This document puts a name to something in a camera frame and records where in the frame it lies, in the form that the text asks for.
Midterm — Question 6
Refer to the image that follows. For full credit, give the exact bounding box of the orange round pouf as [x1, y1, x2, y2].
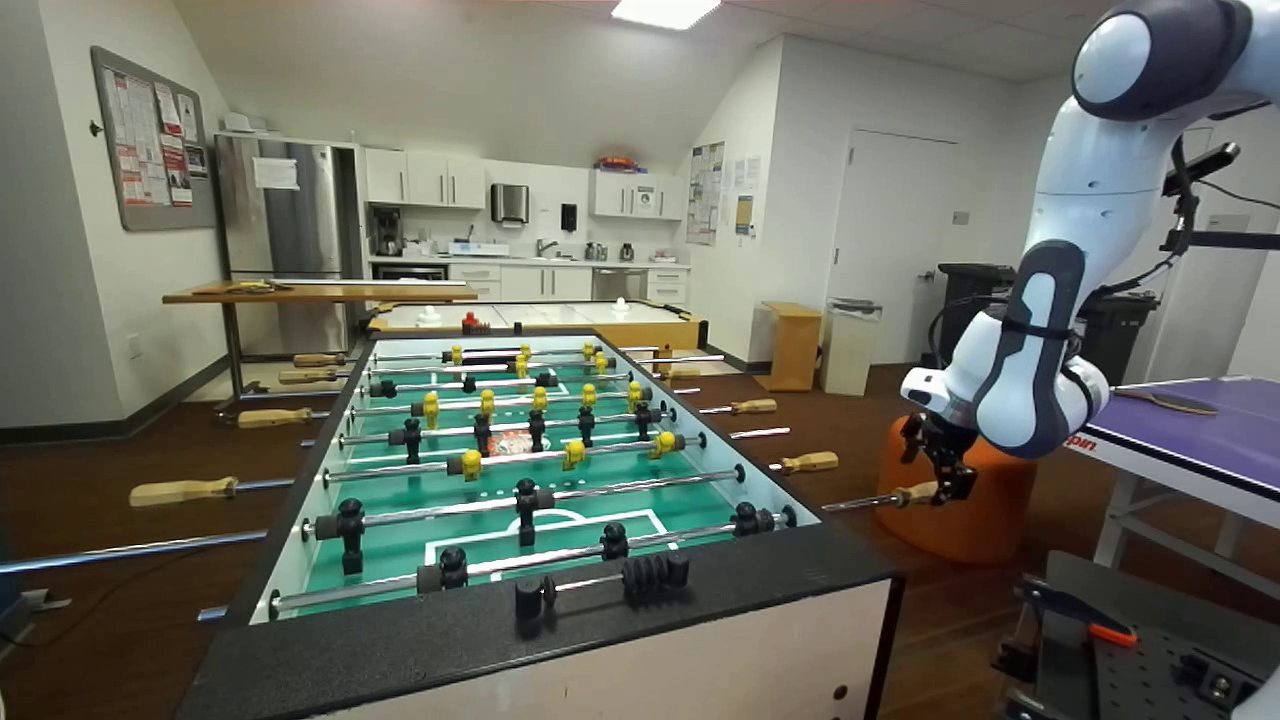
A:
[871, 414, 1042, 573]

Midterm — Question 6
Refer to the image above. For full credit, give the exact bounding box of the black two-man foosball rod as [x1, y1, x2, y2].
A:
[0, 448, 850, 579]

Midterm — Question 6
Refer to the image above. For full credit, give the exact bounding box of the orange-handled clamp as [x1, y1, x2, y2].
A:
[1012, 573, 1148, 662]

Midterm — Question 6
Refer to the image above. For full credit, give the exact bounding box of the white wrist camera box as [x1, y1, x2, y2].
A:
[895, 365, 968, 422]

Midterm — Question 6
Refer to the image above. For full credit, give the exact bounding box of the white small wall cabinet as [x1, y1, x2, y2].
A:
[589, 167, 688, 227]

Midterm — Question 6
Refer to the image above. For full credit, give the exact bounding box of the white door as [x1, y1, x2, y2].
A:
[830, 130, 968, 365]

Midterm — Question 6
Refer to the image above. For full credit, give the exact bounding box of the black goalie foosball rod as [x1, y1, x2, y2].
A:
[198, 475, 945, 630]

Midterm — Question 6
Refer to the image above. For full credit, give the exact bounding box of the ceiling light panel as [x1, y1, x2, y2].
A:
[610, 0, 727, 36]

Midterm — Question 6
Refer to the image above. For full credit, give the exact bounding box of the steel refrigerator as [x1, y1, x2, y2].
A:
[214, 132, 353, 355]

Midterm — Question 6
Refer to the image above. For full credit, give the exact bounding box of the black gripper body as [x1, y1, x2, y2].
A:
[902, 414, 981, 475]

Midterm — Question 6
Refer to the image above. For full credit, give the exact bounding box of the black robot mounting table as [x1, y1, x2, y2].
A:
[993, 550, 1280, 720]

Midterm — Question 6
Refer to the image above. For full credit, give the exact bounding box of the large wall poster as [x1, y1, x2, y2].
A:
[685, 142, 727, 252]

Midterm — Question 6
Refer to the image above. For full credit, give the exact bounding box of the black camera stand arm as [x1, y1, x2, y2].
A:
[1156, 183, 1280, 260]

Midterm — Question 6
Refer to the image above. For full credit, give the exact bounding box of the white paper note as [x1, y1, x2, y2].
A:
[253, 156, 304, 195]

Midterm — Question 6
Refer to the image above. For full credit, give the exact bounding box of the black stereo camera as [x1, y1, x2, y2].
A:
[1161, 138, 1245, 205]

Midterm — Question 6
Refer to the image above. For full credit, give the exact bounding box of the black three-man foosball rod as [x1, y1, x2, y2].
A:
[363, 355, 743, 402]

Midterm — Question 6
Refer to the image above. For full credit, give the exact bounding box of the purple ping pong table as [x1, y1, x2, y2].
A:
[1065, 372, 1280, 604]

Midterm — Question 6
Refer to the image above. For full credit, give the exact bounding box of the white kitchen counter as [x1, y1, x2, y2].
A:
[363, 252, 698, 312]

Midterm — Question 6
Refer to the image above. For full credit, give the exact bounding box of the yellow goalie foosball rod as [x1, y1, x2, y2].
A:
[293, 339, 675, 372]

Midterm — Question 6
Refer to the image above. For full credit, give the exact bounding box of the white-top air hockey table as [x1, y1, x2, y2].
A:
[363, 301, 703, 355]

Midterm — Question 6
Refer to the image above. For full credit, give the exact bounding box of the wide black trash bin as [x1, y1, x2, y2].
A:
[1076, 289, 1163, 394]

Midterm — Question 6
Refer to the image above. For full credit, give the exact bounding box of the black coffee machine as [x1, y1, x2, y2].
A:
[369, 205, 408, 260]

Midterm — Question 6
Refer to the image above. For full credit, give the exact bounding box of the white double wall cabinet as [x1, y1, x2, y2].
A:
[359, 145, 493, 212]

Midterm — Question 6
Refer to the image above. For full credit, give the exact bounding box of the black five-man foosball rod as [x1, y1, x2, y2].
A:
[349, 395, 785, 467]

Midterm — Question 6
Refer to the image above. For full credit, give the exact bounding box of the black control box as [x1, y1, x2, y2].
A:
[1172, 643, 1265, 713]

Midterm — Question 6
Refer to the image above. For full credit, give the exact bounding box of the foosball table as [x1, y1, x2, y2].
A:
[176, 330, 914, 720]

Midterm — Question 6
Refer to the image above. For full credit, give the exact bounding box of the yellow three-man foosball rod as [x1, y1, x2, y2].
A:
[127, 422, 795, 511]

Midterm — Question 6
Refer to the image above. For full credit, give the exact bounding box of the tall black trash bin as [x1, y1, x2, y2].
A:
[933, 260, 1026, 372]

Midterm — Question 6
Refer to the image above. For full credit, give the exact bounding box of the small wall poster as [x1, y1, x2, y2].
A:
[727, 156, 765, 246]

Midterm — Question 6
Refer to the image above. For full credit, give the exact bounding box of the dark ping pong paddle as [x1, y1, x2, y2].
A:
[1118, 385, 1220, 422]

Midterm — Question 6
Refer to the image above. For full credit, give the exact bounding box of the wooden high table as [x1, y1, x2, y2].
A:
[161, 275, 481, 403]

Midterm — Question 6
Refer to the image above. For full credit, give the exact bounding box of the steel paper towel dispenser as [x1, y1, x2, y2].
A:
[488, 179, 536, 227]

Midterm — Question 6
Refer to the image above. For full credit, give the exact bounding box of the black bead score counter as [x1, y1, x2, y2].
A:
[514, 550, 698, 639]

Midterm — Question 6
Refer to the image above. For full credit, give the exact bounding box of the white trash bin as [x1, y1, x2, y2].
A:
[822, 295, 889, 402]

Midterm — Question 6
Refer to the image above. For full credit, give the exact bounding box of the grey bulletin board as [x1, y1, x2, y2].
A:
[88, 43, 221, 237]

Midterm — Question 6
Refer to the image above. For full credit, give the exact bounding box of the yellow two-man foosball rod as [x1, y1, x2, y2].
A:
[277, 348, 672, 394]

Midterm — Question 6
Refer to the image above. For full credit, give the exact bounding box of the yellow five-man foosball rod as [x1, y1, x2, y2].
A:
[236, 381, 707, 433]

